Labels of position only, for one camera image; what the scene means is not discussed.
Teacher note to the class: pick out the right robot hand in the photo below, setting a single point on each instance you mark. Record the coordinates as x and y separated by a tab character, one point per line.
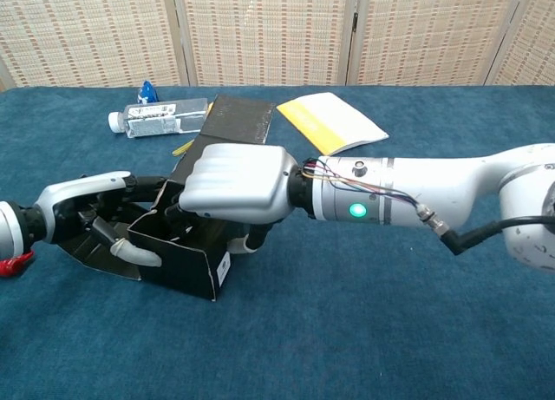
238	179

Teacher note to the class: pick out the small blue packet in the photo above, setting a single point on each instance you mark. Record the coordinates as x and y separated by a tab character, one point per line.
147	94

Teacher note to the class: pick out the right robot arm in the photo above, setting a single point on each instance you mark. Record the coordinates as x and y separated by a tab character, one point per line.
412	187

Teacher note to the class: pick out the black cardboard box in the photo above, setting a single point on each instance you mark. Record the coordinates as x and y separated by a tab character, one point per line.
186	265

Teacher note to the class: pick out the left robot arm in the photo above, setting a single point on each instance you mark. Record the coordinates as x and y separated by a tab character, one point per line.
11	228

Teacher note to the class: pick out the black and red clamp tool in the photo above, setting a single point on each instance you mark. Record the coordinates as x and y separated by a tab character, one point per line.
8	267

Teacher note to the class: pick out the blue carpeted table surface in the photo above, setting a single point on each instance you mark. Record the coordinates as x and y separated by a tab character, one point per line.
303	343

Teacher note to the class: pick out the woven folding screen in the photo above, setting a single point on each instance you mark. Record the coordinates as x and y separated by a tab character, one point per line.
260	31

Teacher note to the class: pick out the clear plastic bottle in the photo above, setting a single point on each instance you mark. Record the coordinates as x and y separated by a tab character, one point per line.
160	116

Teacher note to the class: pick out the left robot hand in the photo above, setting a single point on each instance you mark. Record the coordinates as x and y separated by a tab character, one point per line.
73	192

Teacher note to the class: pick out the yellow and white booklet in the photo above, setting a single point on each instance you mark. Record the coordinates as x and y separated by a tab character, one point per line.
338	122

